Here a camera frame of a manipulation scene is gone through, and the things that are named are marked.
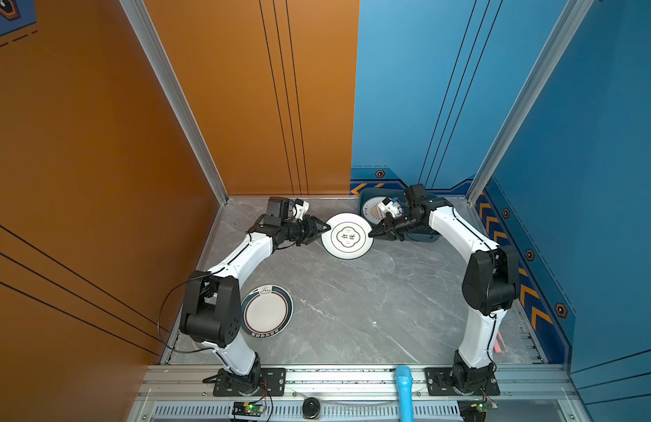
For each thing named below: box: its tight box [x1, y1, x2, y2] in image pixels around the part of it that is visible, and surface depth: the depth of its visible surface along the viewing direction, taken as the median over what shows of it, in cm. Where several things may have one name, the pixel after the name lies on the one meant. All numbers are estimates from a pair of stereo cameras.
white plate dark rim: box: [241, 283, 294, 339], surface depth 88 cm
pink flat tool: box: [494, 330, 507, 354], surface depth 80 cm
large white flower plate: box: [321, 211, 374, 261], surface depth 87 cm
